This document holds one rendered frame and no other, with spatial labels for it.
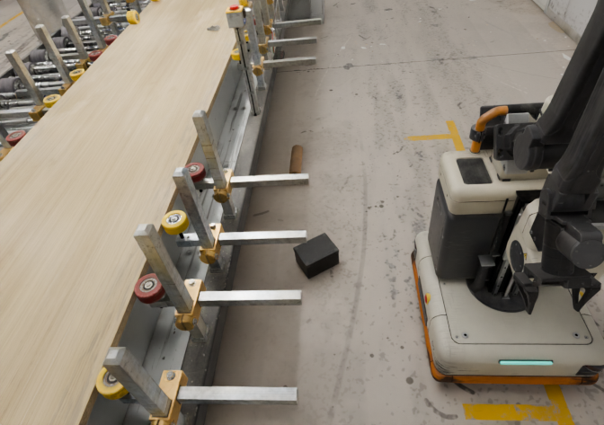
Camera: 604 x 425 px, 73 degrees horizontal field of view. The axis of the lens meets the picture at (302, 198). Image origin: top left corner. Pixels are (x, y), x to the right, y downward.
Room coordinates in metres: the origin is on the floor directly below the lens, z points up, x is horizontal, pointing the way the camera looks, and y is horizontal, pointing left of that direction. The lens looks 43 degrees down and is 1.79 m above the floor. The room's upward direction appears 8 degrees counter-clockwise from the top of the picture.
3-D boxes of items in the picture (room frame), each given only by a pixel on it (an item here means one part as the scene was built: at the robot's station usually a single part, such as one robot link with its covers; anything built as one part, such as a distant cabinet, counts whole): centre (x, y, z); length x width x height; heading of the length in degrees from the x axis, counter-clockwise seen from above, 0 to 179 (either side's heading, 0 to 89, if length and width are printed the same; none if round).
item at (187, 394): (0.42, 0.29, 0.80); 0.43 x 0.03 x 0.04; 82
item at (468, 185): (1.02, -0.80, 0.59); 0.55 x 0.34 x 0.83; 81
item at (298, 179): (1.16, 0.18, 0.83); 0.43 x 0.03 x 0.04; 82
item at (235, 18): (1.87, 0.17, 1.18); 0.07 x 0.07 x 0.08; 82
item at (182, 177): (0.89, 0.32, 0.90); 0.04 x 0.04 x 0.48; 82
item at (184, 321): (0.66, 0.35, 0.83); 0.14 x 0.06 x 0.05; 172
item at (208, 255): (0.91, 0.32, 0.80); 0.14 x 0.06 x 0.05; 172
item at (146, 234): (0.64, 0.36, 0.94); 0.04 x 0.04 x 0.48; 82
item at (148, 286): (0.70, 0.45, 0.85); 0.08 x 0.08 x 0.11
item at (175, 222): (0.94, 0.41, 0.85); 0.08 x 0.08 x 0.11
